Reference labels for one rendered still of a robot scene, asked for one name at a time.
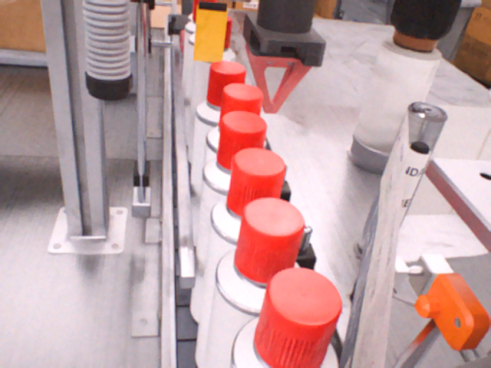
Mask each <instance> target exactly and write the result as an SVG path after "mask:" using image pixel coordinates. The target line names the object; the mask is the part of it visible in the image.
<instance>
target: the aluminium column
mask: <svg viewBox="0 0 491 368"><path fill-rule="evenodd" d="M41 10H42V17H43V24H44V37H45V44H46V51H47V57H48V70H49V76H50V83H51V95H52V102H53V109H54V121H55V128H56V135H57V141H58V154H59V162H60V168H61V181H62V188H63V194H64V207H65V214H66V220H67V221H68V233H69V240H70V241H106V240H107V232H108V227H109V221H110V208H109V192H108V177H107V145H106V129H105V113H104V100H98V99H96V98H93V97H92V96H91V95H90V94H89V93H88V89H87V88H86V84H85V75H84V72H85V71H87V61H86V56H87V55H86V47H85V43H86V42H85V40H84V36H85V33H84V29H86V28H84V22H85V20H84V16H85V14H84V6H83V0H41Z"/></svg>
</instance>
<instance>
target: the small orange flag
mask: <svg viewBox="0 0 491 368"><path fill-rule="evenodd" d="M227 15H228V8H227V3H220V2H205V1H199V4H198V5H197V13H196V24H195V37H194V49H193V60H194V61H211V62H215V61H223V53H224V45H225V38H226V23H227Z"/></svg>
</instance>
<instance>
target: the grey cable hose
mask: <svg viewBox="0 0 491 368"><path fill-rule="evenodd" d="M129 2H130V0H83V6H84V14H85V16H84V20H85V22H84V28H86V29H84V33H85V36H84V40H85V42H86V43H85V47H86V55H87V56H86V61H87V71H85V72H84V75H85V84H86V88H87V89H88V93H89V94H90V95H91V96H92V97H93V98H96V99H98V100H105V101H117V100H123V99H124V98H126V97H128V96H129V95H130V90H131V89H132V88H133V75H132V74H131V71H130V57H129V56H130V51H129V50H130V44H129V43H130V38H129V36H130V32H129V31H130V18H129V17H130V11H129V9H130V4H129Z"/></svg>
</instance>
